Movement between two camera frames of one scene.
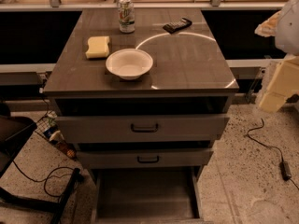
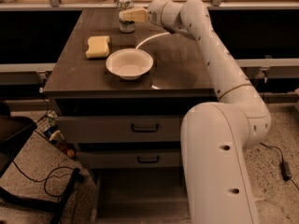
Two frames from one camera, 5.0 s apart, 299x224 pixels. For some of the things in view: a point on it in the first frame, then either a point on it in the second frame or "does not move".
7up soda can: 126,16 does not move
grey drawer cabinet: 145,141 does not move
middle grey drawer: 145,158 does not move
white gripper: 288,28 -> 154,13
